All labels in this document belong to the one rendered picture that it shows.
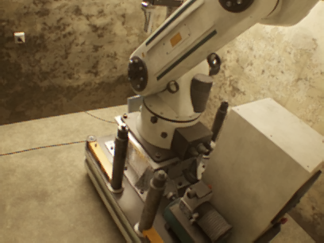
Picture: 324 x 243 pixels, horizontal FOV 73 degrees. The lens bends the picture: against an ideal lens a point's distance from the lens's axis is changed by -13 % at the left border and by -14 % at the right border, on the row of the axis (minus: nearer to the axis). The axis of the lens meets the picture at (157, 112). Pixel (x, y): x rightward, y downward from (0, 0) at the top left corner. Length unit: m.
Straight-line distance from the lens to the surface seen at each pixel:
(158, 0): 1.51
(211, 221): 1.24
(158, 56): 1.27
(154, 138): 1.51
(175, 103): 1.45
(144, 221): 1.36
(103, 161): 1.71
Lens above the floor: 1.63
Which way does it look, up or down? 34 degrees down
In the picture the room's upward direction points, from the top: 13 degrees clockwise
